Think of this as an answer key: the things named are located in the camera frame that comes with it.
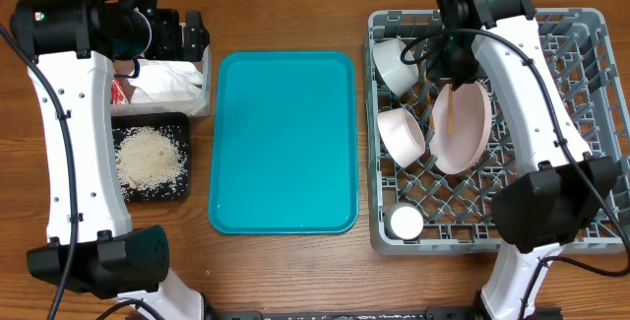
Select white napkin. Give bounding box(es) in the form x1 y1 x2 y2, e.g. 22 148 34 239
128 59 204 103

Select wooden chopstick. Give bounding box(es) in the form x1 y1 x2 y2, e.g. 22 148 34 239
447 85 454 137
423 72 434 130

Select grey bowl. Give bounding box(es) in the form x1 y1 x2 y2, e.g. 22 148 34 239
373 38 419 96

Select red sauce packet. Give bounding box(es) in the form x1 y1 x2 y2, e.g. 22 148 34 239
111 78 129 105

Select large white plate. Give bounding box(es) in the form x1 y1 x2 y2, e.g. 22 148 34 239
429 82 492 174

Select cooked rice pile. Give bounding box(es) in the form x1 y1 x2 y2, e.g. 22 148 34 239
115 125 189 200

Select white cup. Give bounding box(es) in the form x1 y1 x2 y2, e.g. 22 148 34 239
384 203 424 240

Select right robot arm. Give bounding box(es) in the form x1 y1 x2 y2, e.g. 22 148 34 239
433 0 621 319

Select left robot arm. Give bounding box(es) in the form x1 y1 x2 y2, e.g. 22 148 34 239
1 0 215 319

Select clear plastic waste bin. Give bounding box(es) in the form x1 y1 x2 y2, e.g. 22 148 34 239
111 45 212 117

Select grey dishwasher rack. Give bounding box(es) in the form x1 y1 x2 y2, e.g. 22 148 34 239
364 8 629 256

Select black plastic tray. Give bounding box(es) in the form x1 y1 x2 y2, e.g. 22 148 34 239
112 112 191 203

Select teal serving tray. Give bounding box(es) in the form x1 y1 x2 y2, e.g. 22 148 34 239
208 51 359 234

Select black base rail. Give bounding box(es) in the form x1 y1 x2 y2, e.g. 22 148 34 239
125 304 563 320

